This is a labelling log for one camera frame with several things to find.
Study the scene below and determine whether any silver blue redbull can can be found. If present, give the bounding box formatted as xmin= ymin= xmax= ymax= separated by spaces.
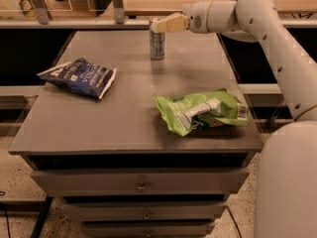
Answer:
xmin=149 ymin=18 xmax=165 ymax=60

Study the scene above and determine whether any middle grey metal bracket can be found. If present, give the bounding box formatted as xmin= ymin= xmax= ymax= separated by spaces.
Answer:
xmin=112 ymin=0 xmax=125 ymax=24

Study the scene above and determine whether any black cable on floor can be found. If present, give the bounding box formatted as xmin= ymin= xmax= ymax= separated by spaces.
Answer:
xmin=0 ymin=190 xmax=12 ymax=238

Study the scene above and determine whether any middle grey drawer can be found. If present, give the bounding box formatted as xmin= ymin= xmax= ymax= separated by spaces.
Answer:
xmin=62 ymin=201 xmax=226 ymax=222

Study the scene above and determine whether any blue chip bag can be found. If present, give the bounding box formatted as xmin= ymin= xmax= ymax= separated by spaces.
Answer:
xmin=38 ymin=58 xmax=117 ymax=99

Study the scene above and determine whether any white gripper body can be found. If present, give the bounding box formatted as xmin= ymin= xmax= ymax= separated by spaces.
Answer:
xmin=182 ymin=1 xmax=212 ymax=34

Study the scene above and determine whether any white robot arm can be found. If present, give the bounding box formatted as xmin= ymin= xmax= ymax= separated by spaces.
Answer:
xmin=151 ymin=0 xmax=317 ymax=238

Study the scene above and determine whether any bottom grey drawer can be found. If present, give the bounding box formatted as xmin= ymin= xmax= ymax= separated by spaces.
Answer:
xmin=82 ymin=222 xmax=214 ymax=238

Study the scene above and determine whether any black floor rail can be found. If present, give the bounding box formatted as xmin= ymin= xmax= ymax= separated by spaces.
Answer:
xmin=31 ymin=196 xmax=53 ymax=238

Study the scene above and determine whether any left grey metal bracket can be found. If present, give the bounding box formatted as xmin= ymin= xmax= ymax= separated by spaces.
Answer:
xmin=32 ymin=0 xmax=51 ymax=25

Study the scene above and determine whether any top grey drawer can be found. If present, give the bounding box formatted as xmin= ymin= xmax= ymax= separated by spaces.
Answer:
xmin=31 ymin=169 xmax=249 ymax=197

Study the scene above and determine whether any green rice chip bag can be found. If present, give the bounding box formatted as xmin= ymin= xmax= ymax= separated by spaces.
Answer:
xmin=153 ymin=88 xmax=250 ymax=136

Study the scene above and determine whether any grey drawer cabinet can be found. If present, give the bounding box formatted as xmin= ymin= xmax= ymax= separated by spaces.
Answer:
xmin=10 ymin=31 xmax=263 ymax=227

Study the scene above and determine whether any grey drawer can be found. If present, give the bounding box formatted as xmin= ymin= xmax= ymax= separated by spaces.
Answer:
xmin=62 ymin=201 xmax=226 ymax=222
xmin=82 ymin=222 xmax=214 ymax=238
xmin=31 ymin=169 xmax=249 ymax=197

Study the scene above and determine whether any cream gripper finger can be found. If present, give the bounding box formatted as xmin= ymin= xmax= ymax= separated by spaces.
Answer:
xmin=150 ymin=13 xmax=189 ymax=33

